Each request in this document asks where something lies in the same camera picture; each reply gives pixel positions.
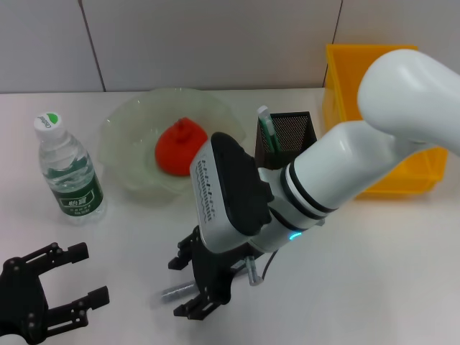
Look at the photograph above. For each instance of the grey marker pen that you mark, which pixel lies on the grey marker pen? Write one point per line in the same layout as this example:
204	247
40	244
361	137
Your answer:
178	292

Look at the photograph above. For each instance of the yellow plastic storage bin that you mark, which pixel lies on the yellow plastic storage bin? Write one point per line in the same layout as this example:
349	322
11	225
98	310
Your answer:
341	82

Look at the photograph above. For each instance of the clear glass fruit plate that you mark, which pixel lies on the clear glass fruit plate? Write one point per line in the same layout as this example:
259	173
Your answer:
122	143

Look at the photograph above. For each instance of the clear water bottle green label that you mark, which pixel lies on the clear water bottle green label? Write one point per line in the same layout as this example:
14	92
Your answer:
72	187

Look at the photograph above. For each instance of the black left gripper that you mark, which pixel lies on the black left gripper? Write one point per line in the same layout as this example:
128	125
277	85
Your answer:
21	302

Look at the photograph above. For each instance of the black mesh pen holder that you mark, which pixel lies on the black mesh pen holder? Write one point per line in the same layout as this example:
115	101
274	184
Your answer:
287	140

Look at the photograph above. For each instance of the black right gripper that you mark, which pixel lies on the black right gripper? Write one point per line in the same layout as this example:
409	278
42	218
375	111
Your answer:
212	269

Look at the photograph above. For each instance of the green pen white cap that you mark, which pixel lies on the green pen white cap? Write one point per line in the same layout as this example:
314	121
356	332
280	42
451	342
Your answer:
269	129

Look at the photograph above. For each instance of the red knitted toy orange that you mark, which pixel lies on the red knitted toy orange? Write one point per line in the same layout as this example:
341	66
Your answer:
176	151

